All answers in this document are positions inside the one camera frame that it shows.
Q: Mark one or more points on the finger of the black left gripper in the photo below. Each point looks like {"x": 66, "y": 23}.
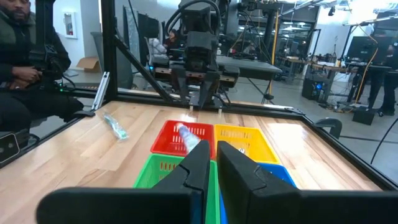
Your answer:
{"x": 181, "y": 87}
{"x": 210, "y": 87}

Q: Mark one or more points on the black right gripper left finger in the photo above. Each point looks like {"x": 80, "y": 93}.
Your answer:
{"x": 124, "y": 205}

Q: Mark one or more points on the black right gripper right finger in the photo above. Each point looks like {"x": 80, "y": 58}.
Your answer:
{"x": 295, "y": 208}

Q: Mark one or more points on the toothpaste tube purple print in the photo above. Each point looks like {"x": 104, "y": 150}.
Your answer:
{"x": 188, "y": 138}

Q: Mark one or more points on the green toothbrush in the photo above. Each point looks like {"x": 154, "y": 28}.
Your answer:
{"x": 116, "y": 127}

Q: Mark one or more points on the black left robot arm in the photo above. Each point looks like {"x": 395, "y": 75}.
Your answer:
{"x": 196, "y": 18}

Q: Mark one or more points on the dark grey desk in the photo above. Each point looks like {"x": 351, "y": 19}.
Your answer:
{"x": 255, "y": 67}

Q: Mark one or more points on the blue plastic basket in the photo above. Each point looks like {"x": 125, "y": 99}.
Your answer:
{"x": 280, "y": 175}

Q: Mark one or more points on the green plastic basket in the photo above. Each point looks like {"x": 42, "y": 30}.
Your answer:
{"x": 149, "y": 174}

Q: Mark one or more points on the person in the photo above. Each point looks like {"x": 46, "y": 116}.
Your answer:
{"x": 15, "y": 40}
{"x": 388, "y": 87}
{"x": 174, "y": 39}

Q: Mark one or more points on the red plastic basket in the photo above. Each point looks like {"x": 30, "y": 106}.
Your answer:
{"x": 168, "y": 143}

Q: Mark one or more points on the yellow plastic basket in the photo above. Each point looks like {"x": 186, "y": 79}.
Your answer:
{"x": 248, "y": 140}

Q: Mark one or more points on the black computer tower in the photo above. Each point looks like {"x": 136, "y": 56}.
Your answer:
{"x": 312, "y": 88}

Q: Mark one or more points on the dark table clamp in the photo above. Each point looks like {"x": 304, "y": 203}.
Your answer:
{"x": 337, "y": 129}

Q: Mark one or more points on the cardboard box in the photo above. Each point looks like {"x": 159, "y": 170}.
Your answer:
{"x": 88, "y": 63}

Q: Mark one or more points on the black floor box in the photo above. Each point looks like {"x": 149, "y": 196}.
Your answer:
{"x": 363, "y": 115}

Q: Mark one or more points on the black monitor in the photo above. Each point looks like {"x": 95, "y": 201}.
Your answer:
{"x": 363, "y": 49}

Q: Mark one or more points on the person's hand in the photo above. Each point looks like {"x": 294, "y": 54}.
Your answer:
{"x": 28, "y": 74}

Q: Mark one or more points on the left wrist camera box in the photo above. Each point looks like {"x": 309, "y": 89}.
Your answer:
{"x": 202, "y": 48}

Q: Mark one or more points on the silver aluminium bracket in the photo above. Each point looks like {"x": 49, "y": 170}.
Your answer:
{"x": 101, "y": 90}

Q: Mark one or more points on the black aluminium table frame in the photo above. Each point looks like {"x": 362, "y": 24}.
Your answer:
{"x": 109, "y": 46}

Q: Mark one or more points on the white wall cabinet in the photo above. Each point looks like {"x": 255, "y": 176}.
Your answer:
{"x": 70, "y": 25}

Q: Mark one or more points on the table-level camera box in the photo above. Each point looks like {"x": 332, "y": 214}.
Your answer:
{"x": 9, "y": 147}

